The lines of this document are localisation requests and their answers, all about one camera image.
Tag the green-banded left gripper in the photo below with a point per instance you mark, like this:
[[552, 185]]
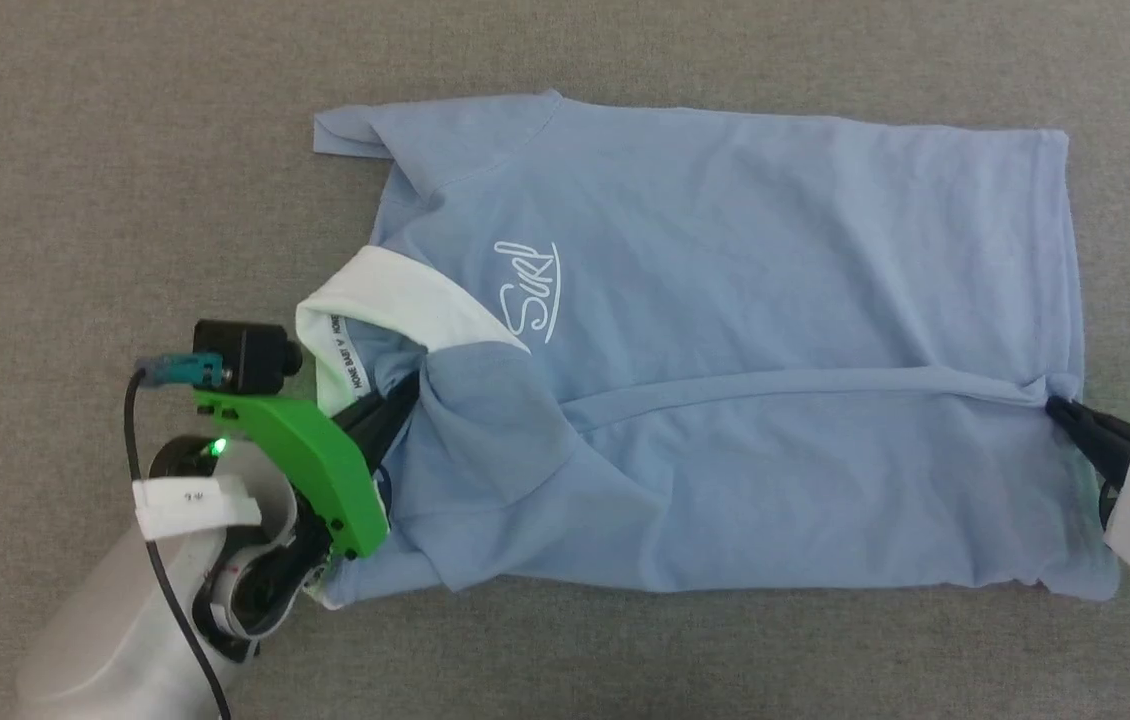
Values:
[[320, 460]]

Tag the light blue white-collared polo shirt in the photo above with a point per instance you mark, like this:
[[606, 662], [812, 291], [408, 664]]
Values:
[[775, 250]]

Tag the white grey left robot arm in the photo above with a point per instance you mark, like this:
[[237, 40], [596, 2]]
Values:
[[105, 640]]

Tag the white paper label tag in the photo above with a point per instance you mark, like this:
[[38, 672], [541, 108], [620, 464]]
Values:
[[195, 505]]

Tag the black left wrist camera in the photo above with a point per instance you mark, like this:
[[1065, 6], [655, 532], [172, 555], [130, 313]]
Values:
[[245, 355]]

